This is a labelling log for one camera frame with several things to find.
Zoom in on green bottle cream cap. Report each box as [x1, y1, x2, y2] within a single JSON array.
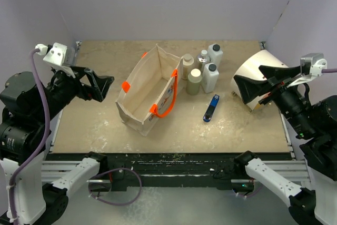
[[186, 69, 202, 95]]

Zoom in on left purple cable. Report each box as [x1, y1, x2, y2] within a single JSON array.
[[6, 48, 51, 224]]

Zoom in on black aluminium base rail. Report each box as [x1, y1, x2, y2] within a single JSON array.
[[39, 152, 309, 191]]

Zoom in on white bottle black cap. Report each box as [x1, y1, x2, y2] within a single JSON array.
[[201, 63, 219, 93]]

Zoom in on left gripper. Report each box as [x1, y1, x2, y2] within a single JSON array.
[[36, 63, 114, 122]]

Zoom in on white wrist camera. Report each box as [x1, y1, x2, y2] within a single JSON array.
[[288, 53, 327, 87], [35, 42, 75, 78]]

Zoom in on cream bottle wooden cap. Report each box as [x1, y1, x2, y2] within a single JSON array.
[[182, 54, 194, 80]]

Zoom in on white cylindrical container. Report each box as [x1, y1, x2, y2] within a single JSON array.
[[230, 50, 288, 112]]

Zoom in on canvas tote bag orange handles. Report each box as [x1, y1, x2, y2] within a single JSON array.
[[116, 46, 183, 136]]

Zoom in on white square bottle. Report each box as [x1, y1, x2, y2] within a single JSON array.
[[207, 44, 223, 69]]

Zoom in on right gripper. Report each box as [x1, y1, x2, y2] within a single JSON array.
[[233, 62, 315, 135]]

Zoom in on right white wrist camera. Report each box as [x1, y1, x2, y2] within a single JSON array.
[[288, 53, 327, 87]]

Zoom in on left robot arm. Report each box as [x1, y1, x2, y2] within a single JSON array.
[[1, 66, 114, 224]]

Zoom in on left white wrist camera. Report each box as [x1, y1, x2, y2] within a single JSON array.
[[35, 42, 75, 78]]

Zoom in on clear bottle silver cap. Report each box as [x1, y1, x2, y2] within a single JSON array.
[[196, 50, 210, 73]]

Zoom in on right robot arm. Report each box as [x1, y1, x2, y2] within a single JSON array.
[[234, 65, 336, 224]]

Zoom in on blue stapler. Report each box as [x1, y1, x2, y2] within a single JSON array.
[[203, 94, 220, 123]]

